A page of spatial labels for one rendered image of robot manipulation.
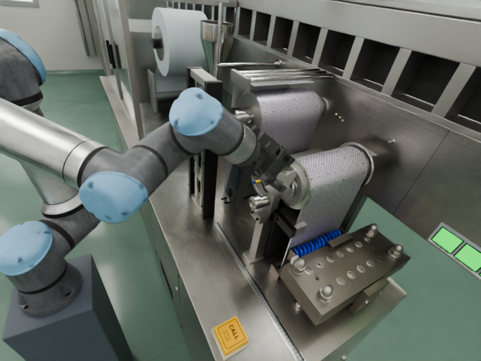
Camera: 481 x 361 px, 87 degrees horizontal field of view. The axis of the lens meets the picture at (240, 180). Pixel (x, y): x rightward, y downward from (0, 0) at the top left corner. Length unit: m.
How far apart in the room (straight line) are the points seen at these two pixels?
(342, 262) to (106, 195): 0.70
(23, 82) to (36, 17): 5.26
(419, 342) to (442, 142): 1.61
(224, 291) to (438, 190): 0.67
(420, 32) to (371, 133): 0.28
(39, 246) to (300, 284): 0.66
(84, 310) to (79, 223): 0.24
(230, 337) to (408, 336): 1.58
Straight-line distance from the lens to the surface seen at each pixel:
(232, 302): 0.85
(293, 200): 0.69
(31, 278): 0.82
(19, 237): 0.81
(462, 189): 0.83
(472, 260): 0.88
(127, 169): 0.38
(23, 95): 0.69
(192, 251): 0.94
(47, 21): 5.94
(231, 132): 0.43
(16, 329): 0.95
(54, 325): 0.93
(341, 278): 0.83
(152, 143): 0.44
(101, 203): 0.38
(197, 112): 0.39
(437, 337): 2.32
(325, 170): 0.70
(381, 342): 2.08
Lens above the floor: 1.66
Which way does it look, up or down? 37 degrees down
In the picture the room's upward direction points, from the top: 8 degrees clockwise
